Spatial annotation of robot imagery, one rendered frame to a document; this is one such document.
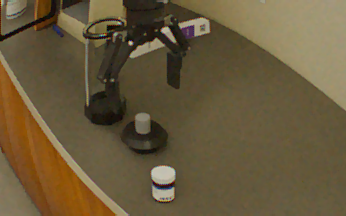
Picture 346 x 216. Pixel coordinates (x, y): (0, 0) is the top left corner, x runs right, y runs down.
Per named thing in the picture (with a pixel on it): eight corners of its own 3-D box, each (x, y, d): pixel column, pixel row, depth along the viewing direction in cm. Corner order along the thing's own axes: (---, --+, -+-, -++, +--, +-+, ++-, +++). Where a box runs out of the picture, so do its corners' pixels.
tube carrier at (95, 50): (111, 89, 134) (113, 12, 122) (137, 110, 127) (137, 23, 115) (76, 105, 128) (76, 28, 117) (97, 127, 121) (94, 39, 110)
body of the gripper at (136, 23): (137, 13, 96) (136, 55, 102) (175, 3, 101) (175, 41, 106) (117, 5, 101) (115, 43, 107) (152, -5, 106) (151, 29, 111)
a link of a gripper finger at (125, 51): (149, 33, 103) (144, 30, 102) (114, 85, 104) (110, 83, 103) (137, 27, 106) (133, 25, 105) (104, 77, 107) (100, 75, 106)
